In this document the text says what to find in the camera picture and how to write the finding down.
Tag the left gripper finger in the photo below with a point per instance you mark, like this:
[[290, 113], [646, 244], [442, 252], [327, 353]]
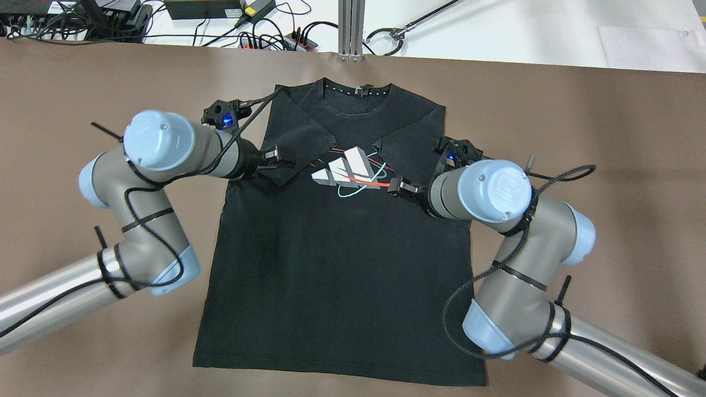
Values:
[[279, 163], [273, 153]]

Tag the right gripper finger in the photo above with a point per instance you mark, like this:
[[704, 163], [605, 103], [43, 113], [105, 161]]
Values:
[[401, 187]]

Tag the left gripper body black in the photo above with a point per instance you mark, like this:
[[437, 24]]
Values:
[[249, 159]]

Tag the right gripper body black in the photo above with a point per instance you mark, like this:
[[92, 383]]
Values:
[[420, 194]]

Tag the black t-shirt with logo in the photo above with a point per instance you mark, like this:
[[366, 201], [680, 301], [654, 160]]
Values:
[[317, 268]]

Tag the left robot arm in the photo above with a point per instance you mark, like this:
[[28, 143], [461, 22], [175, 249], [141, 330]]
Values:
[[158, 147]]

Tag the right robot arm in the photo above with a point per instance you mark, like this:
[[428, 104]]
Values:
[[509, 312]]

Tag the red power strip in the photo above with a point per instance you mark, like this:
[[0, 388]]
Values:
[[288, 43]]

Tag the metal grabber tool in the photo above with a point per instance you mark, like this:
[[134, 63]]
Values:
[[398, 35]]

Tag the black power adapter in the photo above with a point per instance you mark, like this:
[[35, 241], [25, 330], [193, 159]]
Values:
[[193, 10]]

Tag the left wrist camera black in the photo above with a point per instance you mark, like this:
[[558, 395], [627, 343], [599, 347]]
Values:
[[225, 115]]

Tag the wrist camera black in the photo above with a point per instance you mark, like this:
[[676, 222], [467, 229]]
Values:
[[225, 115], [455, 153]]

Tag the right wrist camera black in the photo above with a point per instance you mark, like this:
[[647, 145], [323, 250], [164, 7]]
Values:
[[455, 153]]

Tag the aluminium frame around table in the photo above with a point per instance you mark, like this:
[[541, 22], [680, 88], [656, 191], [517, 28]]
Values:
[[350, 30]]

